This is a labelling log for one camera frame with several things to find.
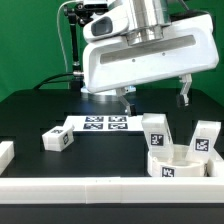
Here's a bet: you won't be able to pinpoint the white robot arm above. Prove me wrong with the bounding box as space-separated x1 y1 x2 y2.
83 0 219 116

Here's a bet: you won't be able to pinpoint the white marker sheet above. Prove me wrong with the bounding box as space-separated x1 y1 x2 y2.
64 115 143 132

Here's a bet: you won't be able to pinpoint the white cable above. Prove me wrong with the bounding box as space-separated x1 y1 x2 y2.
56 0 84 74

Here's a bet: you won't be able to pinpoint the black cables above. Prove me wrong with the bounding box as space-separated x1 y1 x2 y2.
32 72 84 90

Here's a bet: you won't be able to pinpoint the white round stool seat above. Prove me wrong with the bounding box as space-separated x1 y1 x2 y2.
147 145 206 177

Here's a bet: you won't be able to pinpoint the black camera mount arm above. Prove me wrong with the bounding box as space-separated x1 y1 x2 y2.
63 3 93 89

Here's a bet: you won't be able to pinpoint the white U-shaped fence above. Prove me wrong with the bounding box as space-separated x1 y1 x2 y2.
0 139 224 205

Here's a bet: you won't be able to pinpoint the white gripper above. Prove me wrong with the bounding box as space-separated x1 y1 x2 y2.
83 14 219 117

